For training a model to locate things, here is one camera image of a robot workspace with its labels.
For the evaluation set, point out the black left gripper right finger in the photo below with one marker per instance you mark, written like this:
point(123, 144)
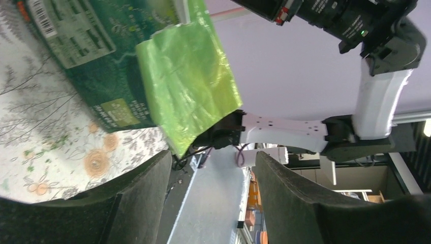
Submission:
point(298, 210)

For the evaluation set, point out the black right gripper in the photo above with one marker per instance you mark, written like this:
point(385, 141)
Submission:
point(351, 21)

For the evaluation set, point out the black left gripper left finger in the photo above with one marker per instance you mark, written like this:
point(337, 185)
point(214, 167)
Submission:
point(126, 209)

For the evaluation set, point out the green litter bag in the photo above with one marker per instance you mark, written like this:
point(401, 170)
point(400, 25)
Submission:
point(144, 64)

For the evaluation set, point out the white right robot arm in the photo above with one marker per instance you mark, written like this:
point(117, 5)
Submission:
point(385, 72)

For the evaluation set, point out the floral table mat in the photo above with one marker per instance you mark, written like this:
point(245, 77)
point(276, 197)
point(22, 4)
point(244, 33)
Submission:
point(51, 147)

